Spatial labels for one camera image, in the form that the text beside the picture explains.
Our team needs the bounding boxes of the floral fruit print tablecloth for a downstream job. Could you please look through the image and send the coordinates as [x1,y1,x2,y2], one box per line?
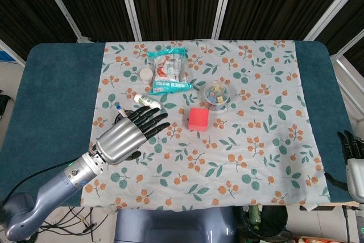
[80,39,332,208]

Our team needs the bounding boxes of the blue-grey robot torso base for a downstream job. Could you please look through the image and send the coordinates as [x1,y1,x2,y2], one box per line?
[114,207,237,243]

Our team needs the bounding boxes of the teal fabric table cover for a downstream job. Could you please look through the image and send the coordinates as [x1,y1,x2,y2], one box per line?
[0,42,357,208]

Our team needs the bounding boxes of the white frame post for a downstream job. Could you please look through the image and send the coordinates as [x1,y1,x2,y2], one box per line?
[303,0,364,42]
[211,0,237,39]
[115,0,143,42]
[35,0,94,43]

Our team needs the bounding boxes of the clear jar of coloured clips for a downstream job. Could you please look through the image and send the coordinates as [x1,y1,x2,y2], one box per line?
[203,81,232,112]

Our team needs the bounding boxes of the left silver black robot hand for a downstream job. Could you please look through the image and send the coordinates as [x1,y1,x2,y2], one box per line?
[95,105,171,166]

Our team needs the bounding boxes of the dark pleated curtain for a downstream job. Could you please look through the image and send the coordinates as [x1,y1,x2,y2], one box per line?
[0,0,364,64]

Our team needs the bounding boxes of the black waste bin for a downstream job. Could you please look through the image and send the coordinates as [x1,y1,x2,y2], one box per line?
[243,205,289,238]

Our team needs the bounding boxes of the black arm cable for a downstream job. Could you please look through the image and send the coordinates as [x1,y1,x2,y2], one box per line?
[0,164,72,204]

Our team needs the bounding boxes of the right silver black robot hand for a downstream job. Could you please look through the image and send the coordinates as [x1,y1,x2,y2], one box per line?
[325,130,364,201]

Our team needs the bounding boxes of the tangled floor cables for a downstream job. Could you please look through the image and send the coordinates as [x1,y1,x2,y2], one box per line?
[39,207,115,236]

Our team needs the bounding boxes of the teal clear snack bag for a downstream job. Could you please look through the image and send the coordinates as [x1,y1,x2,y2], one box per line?
[146,47,194,96]

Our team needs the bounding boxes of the small white round jar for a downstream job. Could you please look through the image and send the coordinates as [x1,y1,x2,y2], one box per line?
[139,67,155,84]

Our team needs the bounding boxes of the white bottle green label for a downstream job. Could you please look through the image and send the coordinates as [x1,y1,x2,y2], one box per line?
[134,93,163,110]

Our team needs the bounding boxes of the small white pen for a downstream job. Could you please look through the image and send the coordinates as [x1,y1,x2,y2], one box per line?
[114,104,128,118]

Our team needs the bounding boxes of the black mesh pen holder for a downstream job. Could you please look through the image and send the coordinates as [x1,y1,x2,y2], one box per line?
[113,113,129,126]

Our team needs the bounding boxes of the red cube block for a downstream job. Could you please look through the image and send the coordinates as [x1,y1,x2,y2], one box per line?
[187,107,211,133]

